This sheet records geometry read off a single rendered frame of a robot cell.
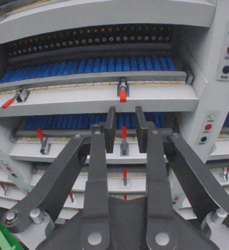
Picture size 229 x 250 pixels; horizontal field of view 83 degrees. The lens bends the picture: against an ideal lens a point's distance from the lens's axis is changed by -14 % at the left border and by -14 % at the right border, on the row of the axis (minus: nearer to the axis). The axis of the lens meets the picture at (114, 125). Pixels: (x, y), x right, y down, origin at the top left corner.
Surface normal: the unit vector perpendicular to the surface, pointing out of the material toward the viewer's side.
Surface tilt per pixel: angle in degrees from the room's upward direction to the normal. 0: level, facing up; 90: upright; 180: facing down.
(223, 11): 90
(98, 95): 19
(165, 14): 109
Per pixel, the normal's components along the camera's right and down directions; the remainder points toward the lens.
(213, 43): -0.04, 0.59
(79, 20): -0.03, 0.82
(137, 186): -0.07, -0.57
